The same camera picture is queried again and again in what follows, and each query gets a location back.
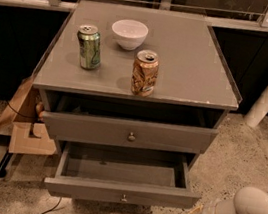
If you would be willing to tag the black bar on floor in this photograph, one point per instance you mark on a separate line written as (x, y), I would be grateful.
(3, 164)

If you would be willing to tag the grey top drawer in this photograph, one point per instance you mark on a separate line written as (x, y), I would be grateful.
(128, 133)

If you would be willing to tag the orange crushed soda can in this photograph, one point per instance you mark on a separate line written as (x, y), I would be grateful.
(144, 75)

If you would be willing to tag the grey drawer cabinet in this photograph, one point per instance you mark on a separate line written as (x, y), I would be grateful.
(193, 87)

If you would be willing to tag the white ceramic bowl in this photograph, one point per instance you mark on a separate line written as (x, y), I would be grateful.
(129, 34)

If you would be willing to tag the grey drawer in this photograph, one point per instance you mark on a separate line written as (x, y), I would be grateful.
(128, 133)
(123, 175)

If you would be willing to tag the green soda can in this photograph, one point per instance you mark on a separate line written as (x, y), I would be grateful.
(89, 43)

